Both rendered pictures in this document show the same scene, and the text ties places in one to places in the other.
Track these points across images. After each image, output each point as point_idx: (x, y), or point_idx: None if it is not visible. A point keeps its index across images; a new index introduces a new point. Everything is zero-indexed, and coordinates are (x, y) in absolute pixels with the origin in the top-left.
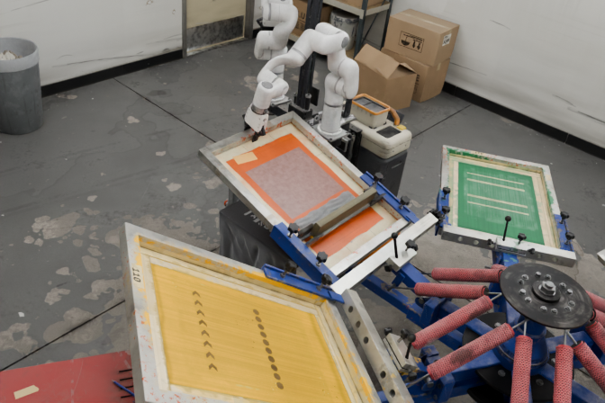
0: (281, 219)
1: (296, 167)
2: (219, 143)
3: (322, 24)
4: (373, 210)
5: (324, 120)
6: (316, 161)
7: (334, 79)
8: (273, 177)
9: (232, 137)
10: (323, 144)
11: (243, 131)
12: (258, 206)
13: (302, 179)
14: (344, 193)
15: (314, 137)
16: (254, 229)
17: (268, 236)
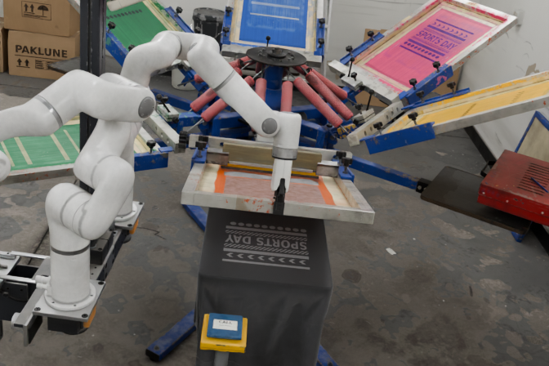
0: (328, 189)
1: (256, 191)
2: (341, 207)
3: (164, 42)
4: (220, 167)
5: (132, 194)
6: (221, 186)
7: (132, 124)
8: (297, 196)
9: (314, 205)
10: (198, 176)
11: (292, 203)
12: (351, 185)
13: (263, 188)
14: (233, 175)
15: (198, 180)
16: (319, 252)
17: (313, 241)
